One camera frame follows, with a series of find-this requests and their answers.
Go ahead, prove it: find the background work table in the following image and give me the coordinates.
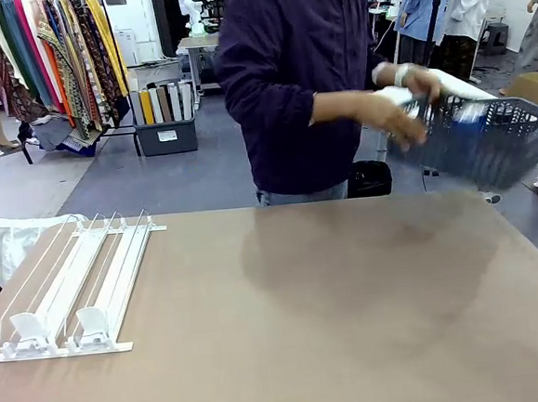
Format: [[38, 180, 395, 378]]
[[176, 33, 226, 97]]

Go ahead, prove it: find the white air purifier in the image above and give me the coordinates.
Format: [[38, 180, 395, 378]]
[[113, 27, 141, 68]]

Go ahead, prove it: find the cardboard box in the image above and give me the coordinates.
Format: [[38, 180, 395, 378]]
[[504, 71, 538, 116]]

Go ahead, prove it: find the white side table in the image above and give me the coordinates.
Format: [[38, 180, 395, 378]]
[[369, 51, 538, 213]]

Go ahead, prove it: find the person in navy jacket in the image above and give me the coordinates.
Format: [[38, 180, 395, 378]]
[[208, 0, 400, 210]]

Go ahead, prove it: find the person's right hand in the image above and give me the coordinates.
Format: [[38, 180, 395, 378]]
[[358, 86, 430, 155]]

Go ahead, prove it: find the white plastic sheet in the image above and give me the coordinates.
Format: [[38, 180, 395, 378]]
[[0, 210, 94, 289]]

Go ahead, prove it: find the grey clothes pile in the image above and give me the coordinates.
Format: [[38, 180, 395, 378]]
[[32, 110, 99, 161]]

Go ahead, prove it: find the grey woven plastic basket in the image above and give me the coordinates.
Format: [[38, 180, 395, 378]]
[[381, 87, 538, 200]]

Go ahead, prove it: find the black waste bin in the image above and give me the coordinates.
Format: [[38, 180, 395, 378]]
[[347, 158, 395, 200]]

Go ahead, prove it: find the grey storage bin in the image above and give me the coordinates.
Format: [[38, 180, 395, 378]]
[[132, 115, 200, 159]]

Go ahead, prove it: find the teal hanging fabric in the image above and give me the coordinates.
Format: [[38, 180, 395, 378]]
[[0, 0, 54, 111]]

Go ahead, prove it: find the blue shirt on mannequin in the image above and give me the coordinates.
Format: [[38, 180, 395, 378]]
[[391, 0, 464, 45]]

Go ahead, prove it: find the orange hanging fabric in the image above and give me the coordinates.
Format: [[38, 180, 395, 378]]
[[41, 39, 77, 130]]

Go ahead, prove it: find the yellow hanging fabric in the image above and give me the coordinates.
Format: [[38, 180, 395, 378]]
[[84, 0, 130, 100]]

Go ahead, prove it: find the white sample board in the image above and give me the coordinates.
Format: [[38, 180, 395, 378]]
[[177, 80, 194, 121], [166, 83, 183, 123], [148, 86, 165, 124]]

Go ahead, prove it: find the white can dispenser rack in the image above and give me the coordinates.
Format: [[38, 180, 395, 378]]
[[0, 206, 177, 364]]

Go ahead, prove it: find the person's left hand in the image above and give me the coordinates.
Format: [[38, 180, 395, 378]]
[[377, 60, 445, 110]]

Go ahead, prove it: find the brown patterned hanging fabric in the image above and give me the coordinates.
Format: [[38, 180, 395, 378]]
[[66, 0, 120, 129]]

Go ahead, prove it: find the pink hanging fabric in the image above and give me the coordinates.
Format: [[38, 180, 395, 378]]
[[13, 0, 66, 118]]

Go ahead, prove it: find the white dispenser pusher paddle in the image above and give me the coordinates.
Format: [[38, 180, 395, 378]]
[[73, 305, 107, 350], [7, 310, 47, 356]]

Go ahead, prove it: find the brown sample board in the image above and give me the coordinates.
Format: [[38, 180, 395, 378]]
[[155, 85, 173, 124]]

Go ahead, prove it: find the grey sample board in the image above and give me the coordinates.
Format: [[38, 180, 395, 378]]
[[129, 89, 146, 127]]

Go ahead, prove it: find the yellow sample board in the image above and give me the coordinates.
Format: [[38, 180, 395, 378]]
[[139, 88, 156, 126]]

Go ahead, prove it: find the grey plastic stool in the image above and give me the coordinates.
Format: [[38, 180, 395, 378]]
[[476, 21, 513, 58]]

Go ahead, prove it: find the person's right forearm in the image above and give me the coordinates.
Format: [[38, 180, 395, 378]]
[[309, 88, 371, 130]]

